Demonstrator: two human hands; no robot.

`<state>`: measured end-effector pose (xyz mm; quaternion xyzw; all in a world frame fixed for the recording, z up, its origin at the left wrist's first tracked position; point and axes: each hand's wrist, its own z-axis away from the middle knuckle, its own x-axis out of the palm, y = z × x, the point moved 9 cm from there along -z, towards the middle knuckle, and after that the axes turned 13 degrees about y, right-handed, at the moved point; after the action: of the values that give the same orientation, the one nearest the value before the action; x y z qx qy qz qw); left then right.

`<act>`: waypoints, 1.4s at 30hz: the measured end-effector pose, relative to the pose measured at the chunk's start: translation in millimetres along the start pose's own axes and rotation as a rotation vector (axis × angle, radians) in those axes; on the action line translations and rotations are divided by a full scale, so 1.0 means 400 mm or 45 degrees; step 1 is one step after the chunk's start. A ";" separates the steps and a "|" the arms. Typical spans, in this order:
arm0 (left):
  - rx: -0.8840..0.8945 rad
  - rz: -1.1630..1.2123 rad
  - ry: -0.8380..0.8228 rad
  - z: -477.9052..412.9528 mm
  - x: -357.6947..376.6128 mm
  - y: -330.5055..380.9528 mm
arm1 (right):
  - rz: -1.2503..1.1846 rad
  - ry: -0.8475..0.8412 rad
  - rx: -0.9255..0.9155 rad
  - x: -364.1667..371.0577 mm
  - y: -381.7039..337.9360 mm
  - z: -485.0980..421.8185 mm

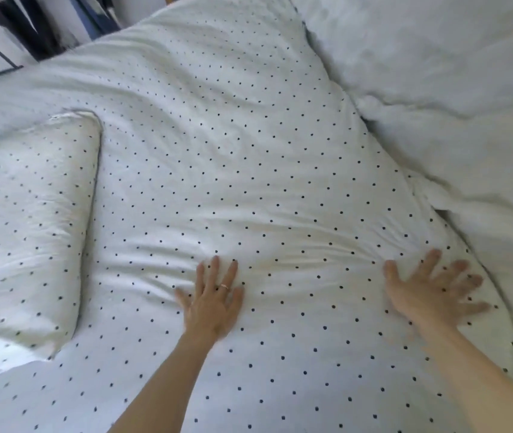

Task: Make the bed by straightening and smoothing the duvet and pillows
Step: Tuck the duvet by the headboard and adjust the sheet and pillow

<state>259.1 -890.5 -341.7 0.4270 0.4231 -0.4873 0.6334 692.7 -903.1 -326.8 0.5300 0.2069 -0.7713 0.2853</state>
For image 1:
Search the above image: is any person's right hand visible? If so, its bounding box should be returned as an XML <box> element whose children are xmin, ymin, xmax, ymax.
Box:
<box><xmin>383</xmin><ymin>249</ymin><xmax>492</xmax><ymax>332</ymax></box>

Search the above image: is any dark furniture frame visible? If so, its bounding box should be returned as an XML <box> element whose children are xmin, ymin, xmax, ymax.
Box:
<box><xmin>0</xmin><ymin>0</ymin><xmax>122</xmax><ymax>63</ymax></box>

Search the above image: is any person's right forearm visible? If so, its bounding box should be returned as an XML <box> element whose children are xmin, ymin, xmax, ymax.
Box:
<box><xmin>412</xmin><ymin>321</ymin><xmax>513</xmax><ymax>433</ymax></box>

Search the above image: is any person's left hand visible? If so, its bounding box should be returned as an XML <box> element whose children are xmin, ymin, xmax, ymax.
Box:
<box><xmin>175</xmin><ymin>255</ymin><xmax>245</xmax><ymax>342</ymax></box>

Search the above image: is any plain white blanket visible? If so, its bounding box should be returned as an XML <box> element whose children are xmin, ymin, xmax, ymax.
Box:
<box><xmin>289</xmin><ymin>0</ymin><xmax>513</xmax><ymax>379</ymax></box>

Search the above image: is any person's left forearm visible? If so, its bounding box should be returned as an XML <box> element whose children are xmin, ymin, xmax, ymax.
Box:
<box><xmin>111</xmin><ymin>331</ymin><xmax>228</xmax><ymax>433</ymax></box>

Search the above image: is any white dotted duvet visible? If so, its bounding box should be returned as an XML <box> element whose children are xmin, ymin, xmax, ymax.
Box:
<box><xmin>0</xmin><ymin>0</ymin><xmax>513</xmax><ymax>433</ymax></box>

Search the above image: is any white dotted pillow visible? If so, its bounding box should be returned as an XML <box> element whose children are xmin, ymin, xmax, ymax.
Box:
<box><xmin>0</xmin><ymin>110</ymin><xmax>103</xmax><ymax>384</ymax></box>

